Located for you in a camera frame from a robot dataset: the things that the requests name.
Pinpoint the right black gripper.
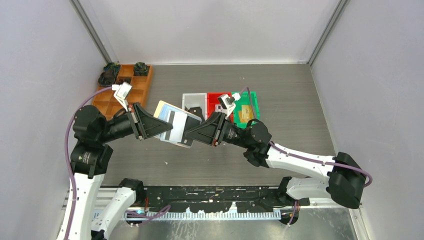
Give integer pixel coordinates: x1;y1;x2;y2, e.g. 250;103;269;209
184;111;252;149

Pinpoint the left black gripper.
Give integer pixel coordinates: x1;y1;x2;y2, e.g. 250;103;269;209
98;100;173;142

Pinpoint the white magnetic stripe card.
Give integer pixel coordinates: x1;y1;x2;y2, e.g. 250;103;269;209
159;108;192;148

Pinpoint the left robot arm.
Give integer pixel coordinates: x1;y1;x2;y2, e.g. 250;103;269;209
57;103;173;240

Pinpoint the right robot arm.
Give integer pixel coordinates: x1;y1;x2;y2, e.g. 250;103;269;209
183;112;372;209

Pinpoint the gold card in green bin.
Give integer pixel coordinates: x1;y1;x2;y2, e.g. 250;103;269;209
237;104;254;123

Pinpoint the black item in white bin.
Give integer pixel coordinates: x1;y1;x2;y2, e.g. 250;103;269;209
185;106;205;120

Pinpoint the red plastic bin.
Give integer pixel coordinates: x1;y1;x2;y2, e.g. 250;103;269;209
206;92;232;118

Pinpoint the white plastic bin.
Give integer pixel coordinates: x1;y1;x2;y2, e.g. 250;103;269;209
182;92;208;120

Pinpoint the green plastic bin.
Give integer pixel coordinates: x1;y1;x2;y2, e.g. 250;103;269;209
232;91;261;129

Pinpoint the wooden compartment tray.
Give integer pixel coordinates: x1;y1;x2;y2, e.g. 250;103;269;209
91;62;154;120

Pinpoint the dark bundle middle centre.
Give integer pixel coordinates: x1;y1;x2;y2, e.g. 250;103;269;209
115;77;132;85

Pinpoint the dark bundle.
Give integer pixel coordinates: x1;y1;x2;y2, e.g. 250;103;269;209
103;62;121;76
97;72;116;88
115;77;132;85
133;62;150;77

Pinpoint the dark bundle top right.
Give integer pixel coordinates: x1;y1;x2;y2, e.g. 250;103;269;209
133;62;150;77

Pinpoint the dark bundle middle left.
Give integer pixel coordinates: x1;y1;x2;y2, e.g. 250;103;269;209
97;72;116;88

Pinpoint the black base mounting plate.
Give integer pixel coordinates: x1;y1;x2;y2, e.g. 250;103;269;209
131;185;294;214

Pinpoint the dark bundle top left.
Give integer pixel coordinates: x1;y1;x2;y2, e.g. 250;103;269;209
103;62;121;76

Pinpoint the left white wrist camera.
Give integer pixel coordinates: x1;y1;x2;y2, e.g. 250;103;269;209
111;82;132;112

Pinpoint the aluminium rail frame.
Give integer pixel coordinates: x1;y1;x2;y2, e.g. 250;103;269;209
61;186;363;221

